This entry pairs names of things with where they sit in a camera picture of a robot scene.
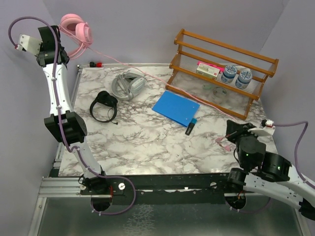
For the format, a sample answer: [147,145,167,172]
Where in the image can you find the white green cardboard box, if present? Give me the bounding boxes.
[196,63,220,79]

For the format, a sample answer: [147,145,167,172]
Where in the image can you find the clear tape roll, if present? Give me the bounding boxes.
[212,87,228,103]

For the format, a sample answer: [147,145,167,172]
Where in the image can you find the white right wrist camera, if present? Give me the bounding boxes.
[248,119,275,137]

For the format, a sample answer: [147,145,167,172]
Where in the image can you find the pink headphones with cable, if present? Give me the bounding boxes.
[59,13,238,151]

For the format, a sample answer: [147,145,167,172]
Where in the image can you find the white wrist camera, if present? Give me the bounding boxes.
[15,34,42,56]
[248,119,275,137]

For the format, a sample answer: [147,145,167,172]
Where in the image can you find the black headphones with cable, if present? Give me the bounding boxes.
[89,90,118,125]

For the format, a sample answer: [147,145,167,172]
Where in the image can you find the blue white jar right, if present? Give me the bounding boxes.
[235,69,253,89]

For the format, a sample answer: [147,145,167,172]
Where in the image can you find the blue white jar left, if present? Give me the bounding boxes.
[221,65,238,84]

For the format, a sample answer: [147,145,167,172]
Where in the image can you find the blue black marker pen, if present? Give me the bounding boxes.
[185,118,197,136]

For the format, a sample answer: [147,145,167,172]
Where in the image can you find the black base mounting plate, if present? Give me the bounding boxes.
[80,172,256,205]

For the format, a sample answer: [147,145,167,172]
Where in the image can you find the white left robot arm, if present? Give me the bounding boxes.
[36,26,109,194]

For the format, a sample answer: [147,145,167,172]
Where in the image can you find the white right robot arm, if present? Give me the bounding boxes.
[225,119,315,220]

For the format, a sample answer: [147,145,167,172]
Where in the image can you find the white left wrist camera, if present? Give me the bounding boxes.
[15,34,42,56]

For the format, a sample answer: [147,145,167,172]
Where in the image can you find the red black emergency button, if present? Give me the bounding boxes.
[89,61,103,68]

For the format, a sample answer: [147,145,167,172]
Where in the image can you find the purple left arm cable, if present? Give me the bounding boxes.
[8,16,137,217]

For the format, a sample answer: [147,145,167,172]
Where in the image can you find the grey white headphones with cable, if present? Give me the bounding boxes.
[111,71,147,101]

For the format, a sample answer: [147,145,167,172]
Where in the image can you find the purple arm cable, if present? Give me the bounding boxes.
[8,16,137,217]
[228,120,315,215]

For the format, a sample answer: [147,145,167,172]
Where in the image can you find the blue plastic board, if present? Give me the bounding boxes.
[152,91,200,127]

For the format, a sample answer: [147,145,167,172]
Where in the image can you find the blue white jar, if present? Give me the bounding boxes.
[235,69,253,89]
[221,65,238,84]

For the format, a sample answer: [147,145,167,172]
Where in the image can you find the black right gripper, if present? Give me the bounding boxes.
[224,119,260,168]

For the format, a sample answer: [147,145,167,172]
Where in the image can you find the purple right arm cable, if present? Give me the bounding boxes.
[228,120,315,215]

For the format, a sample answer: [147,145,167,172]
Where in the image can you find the wooden two-tier rack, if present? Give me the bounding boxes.
[165,29,279,120]

